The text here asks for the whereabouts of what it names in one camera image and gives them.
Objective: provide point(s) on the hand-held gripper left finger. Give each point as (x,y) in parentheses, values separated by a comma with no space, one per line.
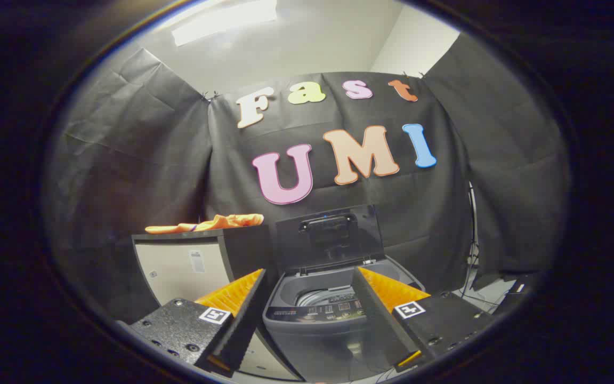
(243,325)

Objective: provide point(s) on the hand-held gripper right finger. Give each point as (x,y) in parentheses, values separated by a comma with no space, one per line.
(381,320)

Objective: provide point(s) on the grey washing machine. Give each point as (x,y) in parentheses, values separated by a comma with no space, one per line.
(317,341)

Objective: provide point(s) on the orange garment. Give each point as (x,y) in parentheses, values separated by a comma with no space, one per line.
(216,223)

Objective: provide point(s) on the grey cabinet with dark top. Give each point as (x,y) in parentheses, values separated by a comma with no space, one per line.
(179,266)

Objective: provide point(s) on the black device on floor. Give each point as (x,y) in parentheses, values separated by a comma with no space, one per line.
(517,290)

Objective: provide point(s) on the black backdrop cloth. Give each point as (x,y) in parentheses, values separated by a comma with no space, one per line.
(142,160)

